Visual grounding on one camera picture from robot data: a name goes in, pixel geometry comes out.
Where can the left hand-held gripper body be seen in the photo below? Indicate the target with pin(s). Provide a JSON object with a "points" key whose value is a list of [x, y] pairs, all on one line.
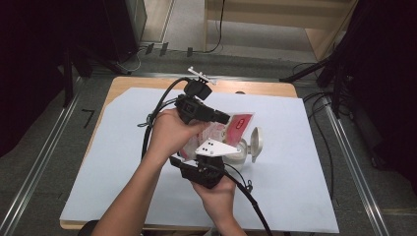
{"points": [[193, 106]]}

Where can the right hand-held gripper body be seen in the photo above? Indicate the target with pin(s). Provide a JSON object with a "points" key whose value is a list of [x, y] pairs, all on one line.
{"points": [[205, 170]]}

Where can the red and white refill pouch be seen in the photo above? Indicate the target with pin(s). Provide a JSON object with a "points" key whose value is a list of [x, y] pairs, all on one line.
{"points": [[239, 126]]}

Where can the clear container with grey lid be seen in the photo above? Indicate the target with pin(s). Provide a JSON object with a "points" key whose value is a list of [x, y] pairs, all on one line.
{"points": [[254, 144]]}

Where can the person's left hand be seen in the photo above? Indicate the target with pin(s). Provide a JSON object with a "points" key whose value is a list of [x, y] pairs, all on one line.
{"points": [[170, 134]]}

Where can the person's right hand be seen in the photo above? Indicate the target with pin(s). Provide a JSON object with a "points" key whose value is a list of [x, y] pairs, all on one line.
{"points": [[218, 200]]}

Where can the wooden table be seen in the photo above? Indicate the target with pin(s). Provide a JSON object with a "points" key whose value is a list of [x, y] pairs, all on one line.
{"points": [[262, 88]]}

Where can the white paper sheet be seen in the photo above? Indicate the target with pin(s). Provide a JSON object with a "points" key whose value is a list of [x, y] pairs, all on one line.
{"points": [[288, 164]]}

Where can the black cabinet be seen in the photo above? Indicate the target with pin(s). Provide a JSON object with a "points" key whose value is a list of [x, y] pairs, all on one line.
{"points": [[124, 26]]}

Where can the light wooden furniture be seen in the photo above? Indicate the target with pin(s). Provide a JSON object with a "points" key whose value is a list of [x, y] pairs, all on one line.
{"points": [[278, 13]]}

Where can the black metal stand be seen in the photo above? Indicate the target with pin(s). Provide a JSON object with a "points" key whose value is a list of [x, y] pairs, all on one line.
{"points": [[334, 72], [69, 78]]}

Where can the black curtain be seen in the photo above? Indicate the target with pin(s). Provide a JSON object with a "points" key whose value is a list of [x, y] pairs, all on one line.
{"points": [[29, 65], [387, 82]]}

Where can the metal floor rail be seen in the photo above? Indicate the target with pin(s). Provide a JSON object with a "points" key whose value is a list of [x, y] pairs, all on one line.
{"points": [[354, 164], [36, 170]]}

